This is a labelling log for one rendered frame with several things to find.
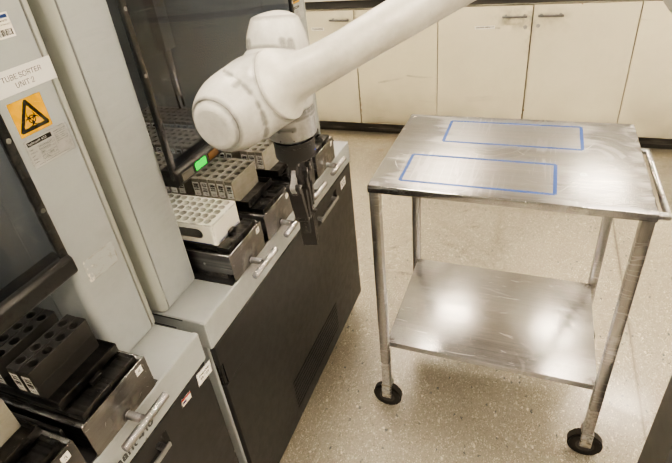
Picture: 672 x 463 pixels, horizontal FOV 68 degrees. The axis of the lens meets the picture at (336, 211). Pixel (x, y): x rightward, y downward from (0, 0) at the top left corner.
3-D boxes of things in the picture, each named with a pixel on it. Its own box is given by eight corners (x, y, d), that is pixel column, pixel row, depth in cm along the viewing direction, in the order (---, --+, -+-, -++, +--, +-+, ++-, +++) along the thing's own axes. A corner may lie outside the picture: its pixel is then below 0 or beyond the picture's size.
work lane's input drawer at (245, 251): (7, 241, 128) (-9, 211, 124) (49, 212, 139) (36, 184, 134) (254, 287, 103) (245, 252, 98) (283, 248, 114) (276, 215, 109)
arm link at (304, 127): (256, 117, 84) (262, 149, 87) (308, 114, 82) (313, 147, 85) (269, 98, 91) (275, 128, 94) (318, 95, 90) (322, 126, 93)
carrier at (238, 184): (252, 180, 125) (247, 159, 122) (259, 181, 124) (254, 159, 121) (228, 204, 116) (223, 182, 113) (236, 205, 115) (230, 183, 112)
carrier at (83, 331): (91, 342, 82) (77, 315, 79) (100, 344, 81) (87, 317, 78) (33, 399, 73) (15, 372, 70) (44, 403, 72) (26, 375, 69)
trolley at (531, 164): (373, 403, 162) (354, 184, 118) (407, 307, 198) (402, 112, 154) (603, 462, 139) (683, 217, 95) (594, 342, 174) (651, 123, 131)
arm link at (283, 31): (271, 94, 92) (240, 122, 82) (255, 6, 84) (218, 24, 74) (326, 94, 89) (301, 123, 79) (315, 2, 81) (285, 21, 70)
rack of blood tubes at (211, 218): (108, 232, 114) (98, 210, 111) (136, 209, 122) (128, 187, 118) (218, 250, 104) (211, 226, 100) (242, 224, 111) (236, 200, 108)
